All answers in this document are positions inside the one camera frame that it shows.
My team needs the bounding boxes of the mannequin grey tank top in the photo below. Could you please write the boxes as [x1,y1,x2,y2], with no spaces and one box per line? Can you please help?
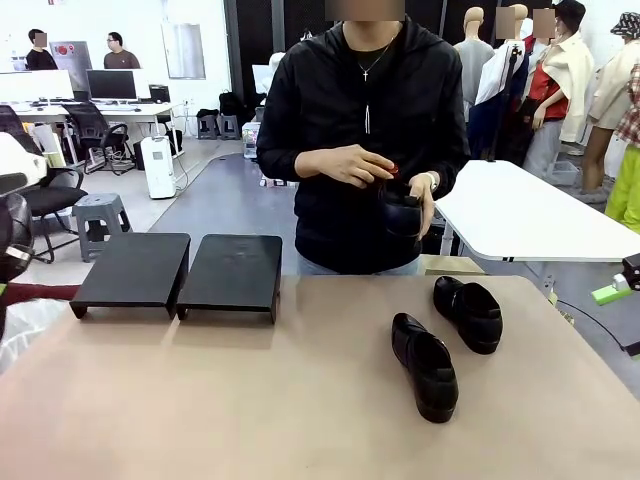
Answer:
[452,7,497,124]

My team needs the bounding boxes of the clear plastic storage box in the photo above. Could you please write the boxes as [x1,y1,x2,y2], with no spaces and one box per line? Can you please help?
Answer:
[241,121,266,159]

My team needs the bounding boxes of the white office desk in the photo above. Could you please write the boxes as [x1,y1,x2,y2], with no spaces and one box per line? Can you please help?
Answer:
[0,99,177,166]

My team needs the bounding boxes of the plaid shirt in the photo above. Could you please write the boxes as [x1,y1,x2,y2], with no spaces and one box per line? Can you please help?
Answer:
[613,64,640,146]

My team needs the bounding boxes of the white air purifier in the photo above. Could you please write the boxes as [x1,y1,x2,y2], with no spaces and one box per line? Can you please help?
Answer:
[139,135,177,200]

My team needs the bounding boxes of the thin black cable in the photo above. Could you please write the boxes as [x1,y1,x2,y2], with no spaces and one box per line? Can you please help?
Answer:
[553,298,640,360]

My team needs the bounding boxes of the black shoe stand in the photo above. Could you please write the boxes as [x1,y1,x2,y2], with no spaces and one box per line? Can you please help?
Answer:
[68,232,192,321]
[175,233,284,326]

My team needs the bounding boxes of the person's right forearm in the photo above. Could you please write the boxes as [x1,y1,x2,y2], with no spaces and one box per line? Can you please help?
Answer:
[257,144,311,181]

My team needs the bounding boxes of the mannequin white navy jacket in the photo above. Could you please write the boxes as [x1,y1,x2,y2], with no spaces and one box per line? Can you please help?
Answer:
[474,4,532,161]

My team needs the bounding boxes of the person in black jacket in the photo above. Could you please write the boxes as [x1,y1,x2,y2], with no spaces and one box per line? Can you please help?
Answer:
[255,14,471,276]

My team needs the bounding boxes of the grey boots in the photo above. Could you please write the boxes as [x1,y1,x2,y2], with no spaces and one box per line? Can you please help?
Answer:
[574,185,609,206]

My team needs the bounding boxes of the dark red cloth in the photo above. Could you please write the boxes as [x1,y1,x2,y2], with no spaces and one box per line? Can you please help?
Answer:
[0,282,84,307]

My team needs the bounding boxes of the neon yellow trousers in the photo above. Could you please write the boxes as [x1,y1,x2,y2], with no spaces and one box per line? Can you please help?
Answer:
[604,144,640,234]

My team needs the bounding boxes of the grey plastic stool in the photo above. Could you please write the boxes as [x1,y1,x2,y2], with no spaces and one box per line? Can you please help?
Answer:
[71,193,135,264]

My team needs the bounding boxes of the man in black shirt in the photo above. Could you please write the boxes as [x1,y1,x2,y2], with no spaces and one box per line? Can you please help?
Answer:
[24,28,60,71]

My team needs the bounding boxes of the black backpack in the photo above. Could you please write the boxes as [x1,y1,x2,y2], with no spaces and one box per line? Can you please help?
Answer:
[218,90,247,130]

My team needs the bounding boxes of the silver cross necklace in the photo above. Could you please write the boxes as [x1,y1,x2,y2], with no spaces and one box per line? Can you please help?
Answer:
[354,34,399,82]

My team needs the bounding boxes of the black leather shoe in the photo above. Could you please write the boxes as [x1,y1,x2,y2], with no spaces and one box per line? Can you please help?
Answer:
[391,312,460,424]
[382,182,426,241]
[432,275,503,356]

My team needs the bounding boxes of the person's right hand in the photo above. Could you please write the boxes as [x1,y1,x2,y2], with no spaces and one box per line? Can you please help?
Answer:
[294,143,396,190]

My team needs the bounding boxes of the person's left hand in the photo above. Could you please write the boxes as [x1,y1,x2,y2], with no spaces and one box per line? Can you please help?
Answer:
[407,172,441,240]

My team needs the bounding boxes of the man in brown shirt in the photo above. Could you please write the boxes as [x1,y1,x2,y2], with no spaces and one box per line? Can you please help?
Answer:
[103,32,143,70]

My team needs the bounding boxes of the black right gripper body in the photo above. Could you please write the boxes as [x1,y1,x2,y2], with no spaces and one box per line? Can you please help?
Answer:
[621,251,640,292]

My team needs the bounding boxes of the brown cardboard box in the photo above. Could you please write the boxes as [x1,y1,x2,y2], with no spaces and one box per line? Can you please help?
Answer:
[419,253,487,277]

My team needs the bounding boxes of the white desk partition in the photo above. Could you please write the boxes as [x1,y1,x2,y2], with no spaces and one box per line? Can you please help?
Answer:
[0,69,72,100]

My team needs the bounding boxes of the mannequin bucket hat beige coat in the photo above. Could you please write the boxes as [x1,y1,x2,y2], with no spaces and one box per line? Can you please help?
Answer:
[584,12,640,204]

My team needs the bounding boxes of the grey wall panel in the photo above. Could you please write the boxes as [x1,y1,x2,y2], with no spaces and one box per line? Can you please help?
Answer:
[161,22,207,80]

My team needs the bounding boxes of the black computer monitor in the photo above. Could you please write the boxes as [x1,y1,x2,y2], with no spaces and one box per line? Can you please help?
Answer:
[85,69,138,101]

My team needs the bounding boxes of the white table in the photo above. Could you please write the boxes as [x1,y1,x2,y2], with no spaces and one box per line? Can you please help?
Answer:
[433,159,640,264]

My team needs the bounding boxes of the grey cabinet red sticker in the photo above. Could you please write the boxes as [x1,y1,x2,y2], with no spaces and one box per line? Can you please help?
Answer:
[48,40,94,92]

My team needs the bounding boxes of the mannequin red top cream jacket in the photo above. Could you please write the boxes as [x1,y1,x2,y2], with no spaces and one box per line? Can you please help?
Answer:
[522,0,596,184]

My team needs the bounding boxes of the person's left forearm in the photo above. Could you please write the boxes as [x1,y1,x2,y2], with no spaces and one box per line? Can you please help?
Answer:
[429,144,471,201]

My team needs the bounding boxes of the black tripod pole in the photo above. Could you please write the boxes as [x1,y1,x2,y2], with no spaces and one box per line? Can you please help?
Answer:
[492,43,522,162]

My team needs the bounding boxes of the white translucent plastic sheet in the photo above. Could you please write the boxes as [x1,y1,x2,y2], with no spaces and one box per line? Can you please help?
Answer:
[0,298,69,374]

